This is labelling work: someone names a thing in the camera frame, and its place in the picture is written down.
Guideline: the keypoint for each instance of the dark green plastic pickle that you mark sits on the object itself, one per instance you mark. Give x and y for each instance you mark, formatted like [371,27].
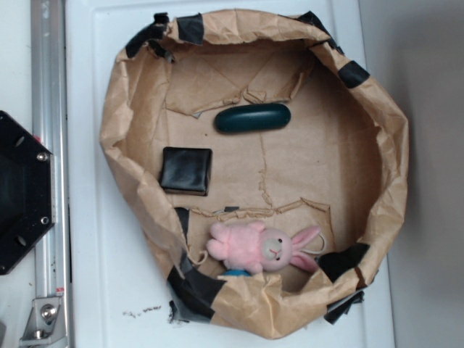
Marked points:
[253,117]

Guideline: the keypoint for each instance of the black square block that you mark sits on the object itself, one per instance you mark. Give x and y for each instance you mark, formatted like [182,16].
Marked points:
[186,171]

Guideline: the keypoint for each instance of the pink plush bunny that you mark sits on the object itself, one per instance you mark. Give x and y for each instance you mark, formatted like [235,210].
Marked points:
[254,248]

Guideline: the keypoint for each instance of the blue object under bunny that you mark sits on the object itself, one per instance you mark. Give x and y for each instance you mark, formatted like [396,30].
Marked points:
[233,272]

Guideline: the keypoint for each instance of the brown paper bag bin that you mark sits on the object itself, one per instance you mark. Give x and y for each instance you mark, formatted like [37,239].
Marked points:
[341,163]

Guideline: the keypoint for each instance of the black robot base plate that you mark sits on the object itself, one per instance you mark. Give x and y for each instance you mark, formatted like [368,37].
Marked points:
[27,211]

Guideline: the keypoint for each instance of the aluminium frame rail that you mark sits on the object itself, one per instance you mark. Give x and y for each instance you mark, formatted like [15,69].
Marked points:
[49,119]

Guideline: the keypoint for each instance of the metal corner bracket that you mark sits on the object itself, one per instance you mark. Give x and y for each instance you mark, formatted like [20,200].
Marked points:
[46,323]

